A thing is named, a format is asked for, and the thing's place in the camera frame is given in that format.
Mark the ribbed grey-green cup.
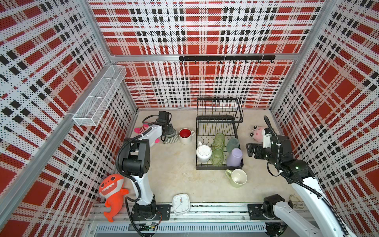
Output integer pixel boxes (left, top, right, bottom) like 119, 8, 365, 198
163, 132, 179, 144

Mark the lilac plastic cup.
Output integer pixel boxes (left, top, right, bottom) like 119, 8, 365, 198
227, 148, 243, 167

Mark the teal textured plastic cup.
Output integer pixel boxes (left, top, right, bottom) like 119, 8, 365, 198
226, 137, 239, 154

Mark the white ceramic mug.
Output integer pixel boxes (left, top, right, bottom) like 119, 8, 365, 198
196, 141, 212, 163

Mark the tall green glass cup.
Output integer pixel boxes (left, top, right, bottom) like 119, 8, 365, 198
212, 132, 226, 151

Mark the green transparent glass mug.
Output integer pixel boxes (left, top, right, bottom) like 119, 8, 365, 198
211, 149, 225, 166

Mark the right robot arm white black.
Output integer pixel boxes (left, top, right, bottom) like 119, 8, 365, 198
246, 136, 355, 237

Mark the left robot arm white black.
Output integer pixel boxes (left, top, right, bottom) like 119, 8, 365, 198
115, 111, 175, 220

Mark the pink white owl plush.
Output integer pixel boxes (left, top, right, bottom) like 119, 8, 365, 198
134, 124, 161, 147

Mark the white mug red inside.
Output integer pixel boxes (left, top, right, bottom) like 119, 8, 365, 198
179, 128, 195, 145

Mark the pink pig plush red dress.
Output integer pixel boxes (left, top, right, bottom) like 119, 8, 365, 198
250, 125, 266, 143

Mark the light green ceramic mug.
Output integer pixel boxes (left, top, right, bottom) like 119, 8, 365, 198
225, 169, 248, 188

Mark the beige rubber band loop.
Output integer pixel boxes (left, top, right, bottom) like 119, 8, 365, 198
289, 195, 304, 209

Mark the red monster plush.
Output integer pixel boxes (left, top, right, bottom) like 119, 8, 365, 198
99, 174, 129, 223

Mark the white square alarm clock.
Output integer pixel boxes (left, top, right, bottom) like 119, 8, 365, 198
172, 193, 191, 215

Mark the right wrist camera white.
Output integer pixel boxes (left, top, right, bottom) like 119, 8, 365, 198
263, 134, 272, 149

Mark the black wire dish rack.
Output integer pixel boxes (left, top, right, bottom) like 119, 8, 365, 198
195, 97, 244, 170

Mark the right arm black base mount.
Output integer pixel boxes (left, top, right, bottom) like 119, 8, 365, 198
247, 202, 280, 221

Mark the white wire wall basket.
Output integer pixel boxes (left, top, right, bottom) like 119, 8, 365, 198
73, 65, 126, 126

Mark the black wall hook rail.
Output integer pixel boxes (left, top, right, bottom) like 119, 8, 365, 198
179, 55, 276, 62

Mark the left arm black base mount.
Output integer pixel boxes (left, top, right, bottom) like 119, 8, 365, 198
131, 203, 171, 221

